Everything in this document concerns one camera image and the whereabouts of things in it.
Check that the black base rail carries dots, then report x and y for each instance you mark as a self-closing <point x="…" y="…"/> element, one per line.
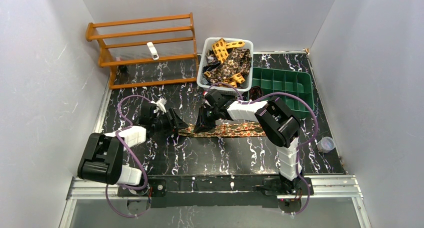
<point x="219" y="190"/>

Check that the cream flamingo paisley tie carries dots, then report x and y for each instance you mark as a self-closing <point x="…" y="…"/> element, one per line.
<point x="237" y="130"/>

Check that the yellow beetle print tie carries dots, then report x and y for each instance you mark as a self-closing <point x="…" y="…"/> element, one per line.
<point x="222" y="49"/>

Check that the white plastic laundry basket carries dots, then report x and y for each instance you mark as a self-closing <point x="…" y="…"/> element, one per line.
<point x="226" y="88"/>

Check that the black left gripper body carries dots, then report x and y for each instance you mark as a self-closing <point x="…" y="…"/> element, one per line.
<point x="168" y="121"/>

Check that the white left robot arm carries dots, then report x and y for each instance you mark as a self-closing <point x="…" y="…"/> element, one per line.
<point x="102" y="159"/>

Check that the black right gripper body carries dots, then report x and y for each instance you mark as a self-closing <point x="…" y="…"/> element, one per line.
<point x="205" y="114"/>

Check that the green compartment tray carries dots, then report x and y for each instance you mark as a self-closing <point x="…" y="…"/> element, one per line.
<point x="293" y="82"/>

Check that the orange wooden rack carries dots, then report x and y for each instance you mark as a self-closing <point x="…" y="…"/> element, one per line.
<point x="124" y="44"/>

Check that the black tropical floral tie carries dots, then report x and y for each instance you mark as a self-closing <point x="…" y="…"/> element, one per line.
<point x="233" y="70"/>

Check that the dark blue floral tie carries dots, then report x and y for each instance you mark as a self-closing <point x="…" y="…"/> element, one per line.
<point x="212" y="63"/>

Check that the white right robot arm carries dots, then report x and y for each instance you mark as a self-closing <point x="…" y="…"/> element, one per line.
<point x="277" y="121"/>

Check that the aluminium frame rail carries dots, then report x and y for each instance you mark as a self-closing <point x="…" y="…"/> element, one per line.
<point x="324" y="186"/>

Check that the white clip on rack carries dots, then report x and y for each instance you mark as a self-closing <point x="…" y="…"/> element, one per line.
<point x="153" y="51"/>

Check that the clear plastic cup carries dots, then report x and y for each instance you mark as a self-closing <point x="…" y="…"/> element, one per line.
<point x="326" y="144"/>

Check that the dark red rolled tie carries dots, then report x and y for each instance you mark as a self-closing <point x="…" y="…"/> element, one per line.
<point x="255" y="92"/>

